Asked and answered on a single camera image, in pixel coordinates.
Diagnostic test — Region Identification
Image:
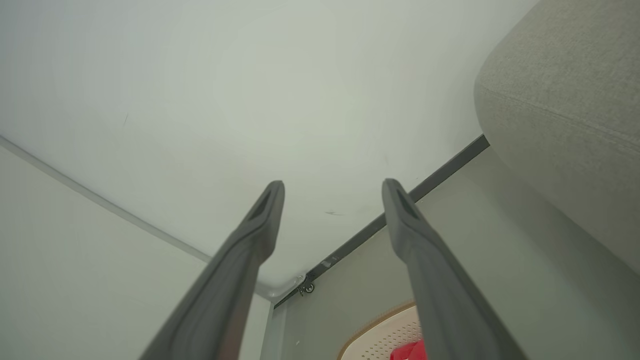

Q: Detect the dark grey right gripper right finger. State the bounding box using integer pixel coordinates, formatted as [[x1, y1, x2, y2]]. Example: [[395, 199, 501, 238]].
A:
[[381, 178, 528, 360]]

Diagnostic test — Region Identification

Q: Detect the cream perforated laundry basket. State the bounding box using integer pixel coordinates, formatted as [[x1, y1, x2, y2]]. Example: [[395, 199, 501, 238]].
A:
[[336, 300, 426, 360]]

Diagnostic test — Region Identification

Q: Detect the plain red garment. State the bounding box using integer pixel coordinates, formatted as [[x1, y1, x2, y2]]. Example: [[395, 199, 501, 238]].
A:
[[389, 340, 427, 360]]

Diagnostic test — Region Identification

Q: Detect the grey fabric sofa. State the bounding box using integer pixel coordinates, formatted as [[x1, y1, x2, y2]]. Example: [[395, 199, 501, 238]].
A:
[[474, 0, 640, 276]]

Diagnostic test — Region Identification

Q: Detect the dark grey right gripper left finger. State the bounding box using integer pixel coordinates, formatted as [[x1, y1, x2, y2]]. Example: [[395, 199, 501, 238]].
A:
[[139, 180, 286, 360]]

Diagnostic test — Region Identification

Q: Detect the black baseboard strip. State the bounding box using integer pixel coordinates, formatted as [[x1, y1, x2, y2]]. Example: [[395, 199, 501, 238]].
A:
[[273, 134, 491, 309]]

